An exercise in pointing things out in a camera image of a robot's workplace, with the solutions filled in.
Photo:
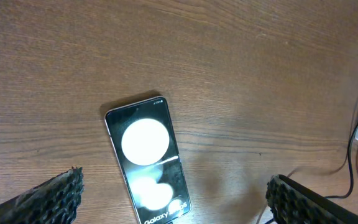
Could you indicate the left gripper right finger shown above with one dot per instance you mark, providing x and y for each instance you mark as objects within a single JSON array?
[{"x": 292, "y": 203}]

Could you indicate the black smartphone with white circles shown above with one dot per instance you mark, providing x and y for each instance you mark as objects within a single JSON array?
[{"x": 146, "y": 150}]

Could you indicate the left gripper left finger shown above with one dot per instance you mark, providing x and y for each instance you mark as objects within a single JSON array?
[{"x": 54, "y": 201}]

